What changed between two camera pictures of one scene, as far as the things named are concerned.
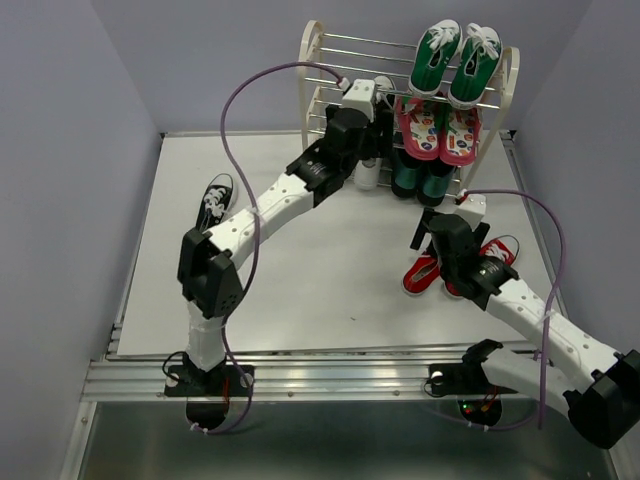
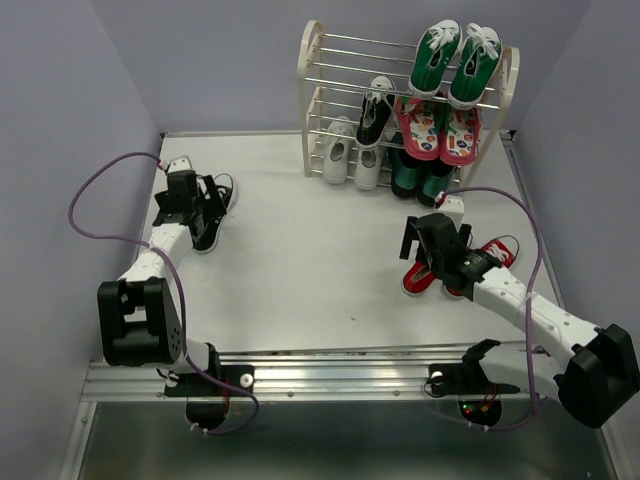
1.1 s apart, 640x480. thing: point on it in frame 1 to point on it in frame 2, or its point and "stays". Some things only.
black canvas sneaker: (219, 204) stays
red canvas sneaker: (422, 271) stays
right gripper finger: (479, 235) to (464, 234)
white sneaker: (366, 173) stays
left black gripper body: (367, 149) to (162, 196)
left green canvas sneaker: (436, 46) stays
